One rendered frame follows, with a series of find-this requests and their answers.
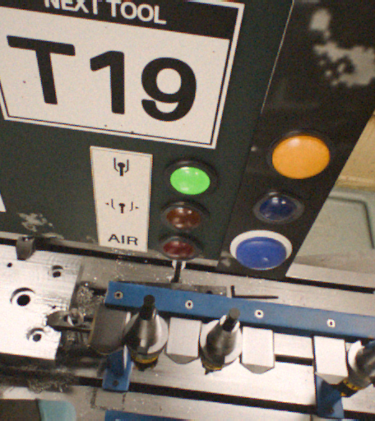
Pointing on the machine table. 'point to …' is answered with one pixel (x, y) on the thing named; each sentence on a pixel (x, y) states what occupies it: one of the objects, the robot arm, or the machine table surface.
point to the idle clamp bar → (186, 287)
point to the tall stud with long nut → (178, 271)
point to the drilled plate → (44, 349)
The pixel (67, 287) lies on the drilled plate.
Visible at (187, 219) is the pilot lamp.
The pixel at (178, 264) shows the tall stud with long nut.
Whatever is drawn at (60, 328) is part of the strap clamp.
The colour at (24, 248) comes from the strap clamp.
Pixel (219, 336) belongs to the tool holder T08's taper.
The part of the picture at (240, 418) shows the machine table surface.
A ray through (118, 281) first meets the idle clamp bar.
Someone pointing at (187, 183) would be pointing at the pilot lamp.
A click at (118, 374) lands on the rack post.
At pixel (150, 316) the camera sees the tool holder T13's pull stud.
